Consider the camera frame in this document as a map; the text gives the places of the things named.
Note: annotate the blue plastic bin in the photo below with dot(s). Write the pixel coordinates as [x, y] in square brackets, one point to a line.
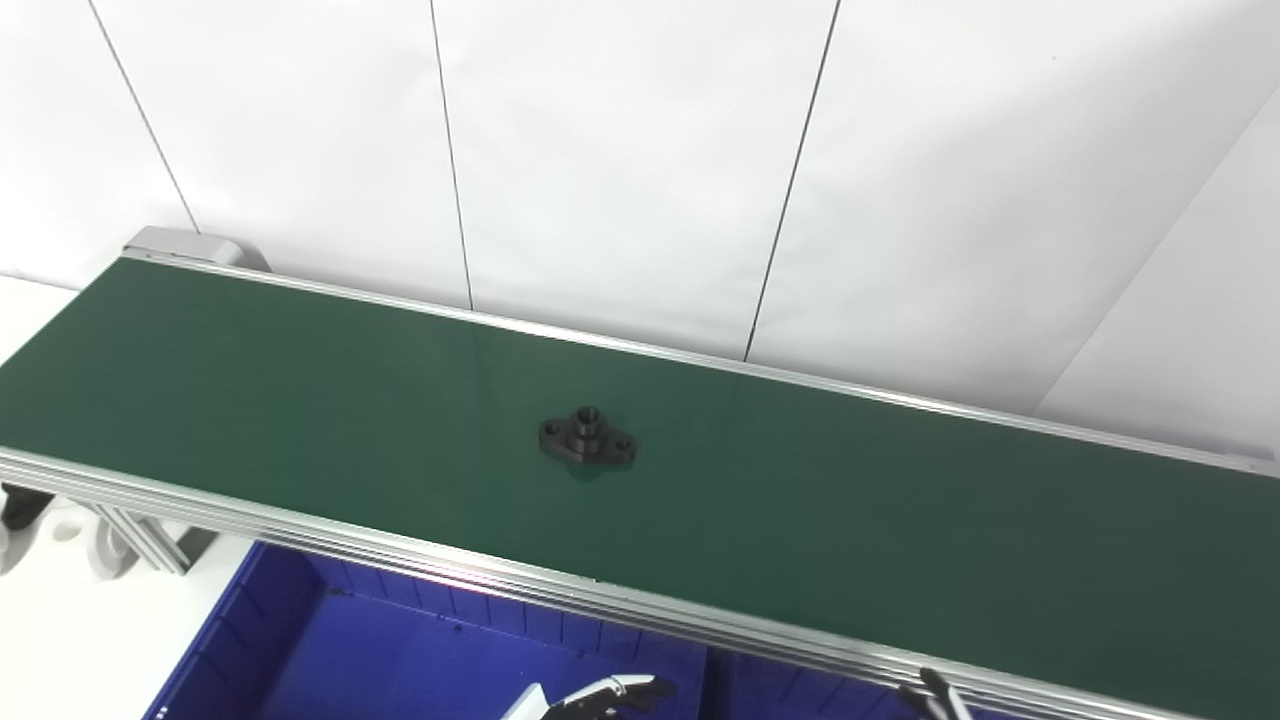
[350, 660]
[790, 695]

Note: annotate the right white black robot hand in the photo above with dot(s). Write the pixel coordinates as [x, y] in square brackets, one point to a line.
[935, 700]

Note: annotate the green conveyor belt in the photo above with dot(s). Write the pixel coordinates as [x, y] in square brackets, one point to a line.
[800, 520]

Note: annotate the grey conveyor motor housing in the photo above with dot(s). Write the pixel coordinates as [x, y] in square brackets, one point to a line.
[190, 245]

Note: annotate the black flanged metal part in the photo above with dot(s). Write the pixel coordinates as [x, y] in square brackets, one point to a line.
[585, 440]

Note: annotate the aluminium conveyor support leg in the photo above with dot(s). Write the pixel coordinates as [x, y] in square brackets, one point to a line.
[150, 540]

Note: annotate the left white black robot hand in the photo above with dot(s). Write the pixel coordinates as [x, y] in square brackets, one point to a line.
[610, 695]

